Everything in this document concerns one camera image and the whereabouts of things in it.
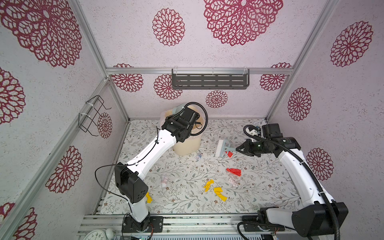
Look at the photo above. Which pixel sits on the dark metal wall shelf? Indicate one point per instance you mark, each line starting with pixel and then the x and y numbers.
pixel 192 81

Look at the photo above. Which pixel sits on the black wire wall rack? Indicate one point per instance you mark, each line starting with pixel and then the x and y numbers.
pixel 96 121

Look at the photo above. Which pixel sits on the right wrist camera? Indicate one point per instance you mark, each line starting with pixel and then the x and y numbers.
pixel 254 131

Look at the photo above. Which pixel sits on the pink paper scrap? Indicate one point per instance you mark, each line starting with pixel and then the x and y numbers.
pixel 164 182
pixel 234 183

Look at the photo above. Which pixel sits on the beige trash bin with liner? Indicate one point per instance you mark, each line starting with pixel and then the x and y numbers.
pixel 192 143

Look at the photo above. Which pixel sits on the red paper scrap upper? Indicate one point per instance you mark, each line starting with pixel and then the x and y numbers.
pixel 229 154

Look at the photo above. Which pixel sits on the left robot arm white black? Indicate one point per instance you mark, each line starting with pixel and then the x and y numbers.
pixel 129 176

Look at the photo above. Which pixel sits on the teal hand brush white bristles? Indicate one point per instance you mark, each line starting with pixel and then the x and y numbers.
pixel 222 147

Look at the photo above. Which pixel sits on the pink paper scrap left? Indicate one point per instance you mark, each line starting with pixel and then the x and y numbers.
pixel 164 182

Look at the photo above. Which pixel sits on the pink paper scrap right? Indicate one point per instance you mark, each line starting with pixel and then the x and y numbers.
pixel 234 183

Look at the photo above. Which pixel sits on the white dial gauge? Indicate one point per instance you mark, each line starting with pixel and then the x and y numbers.
pixel 96 235

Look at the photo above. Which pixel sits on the yellow paper scrap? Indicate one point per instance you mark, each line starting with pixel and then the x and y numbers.
pixel 218 191
pixel 208 185
pixel 149 198

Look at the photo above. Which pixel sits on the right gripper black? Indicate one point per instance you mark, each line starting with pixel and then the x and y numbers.
pixel 246 144

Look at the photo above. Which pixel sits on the red paper scrap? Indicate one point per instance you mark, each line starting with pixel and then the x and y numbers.
pixel 236 172
pixel 229 154

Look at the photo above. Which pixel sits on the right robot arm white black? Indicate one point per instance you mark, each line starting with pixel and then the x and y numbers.
pixel 319 214

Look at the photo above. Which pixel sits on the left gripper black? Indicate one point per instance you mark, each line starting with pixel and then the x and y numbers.
pixel 176 118

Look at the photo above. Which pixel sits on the red paper scrap lower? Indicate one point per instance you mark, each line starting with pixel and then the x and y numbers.
pixel 236 172

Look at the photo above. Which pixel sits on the teal plastic dustpan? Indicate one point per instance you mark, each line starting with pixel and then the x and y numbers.
pixel 179 109

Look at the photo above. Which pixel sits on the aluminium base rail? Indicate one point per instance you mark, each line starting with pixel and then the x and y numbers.
pixel 167 224

